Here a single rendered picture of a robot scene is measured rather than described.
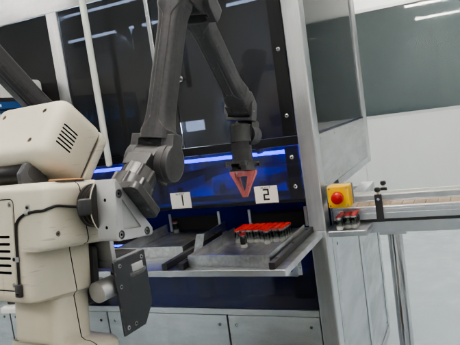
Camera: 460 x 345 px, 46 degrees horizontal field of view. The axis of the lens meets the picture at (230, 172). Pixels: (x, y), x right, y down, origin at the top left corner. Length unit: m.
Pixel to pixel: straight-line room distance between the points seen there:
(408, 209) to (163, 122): 1.03
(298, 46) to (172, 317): 1.13
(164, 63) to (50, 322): 0.56
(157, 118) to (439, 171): 5.47
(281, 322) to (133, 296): 0.90
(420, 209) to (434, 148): 4.51
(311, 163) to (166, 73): 0.81
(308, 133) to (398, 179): 4.70
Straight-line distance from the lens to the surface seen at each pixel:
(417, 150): 6.40
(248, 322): 2.06
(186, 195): 2.01
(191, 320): 2.16
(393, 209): 1.90
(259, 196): 1.89
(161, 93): 1.13
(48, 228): 1.03
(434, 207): 1.89
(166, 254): 1.80
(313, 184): 1.82
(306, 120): 1.80
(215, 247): 1.78
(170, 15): 1.18
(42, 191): 1.03
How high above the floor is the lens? 1.31
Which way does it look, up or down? 6 degrees down
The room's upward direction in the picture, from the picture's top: 8 degrees counter-clockwise
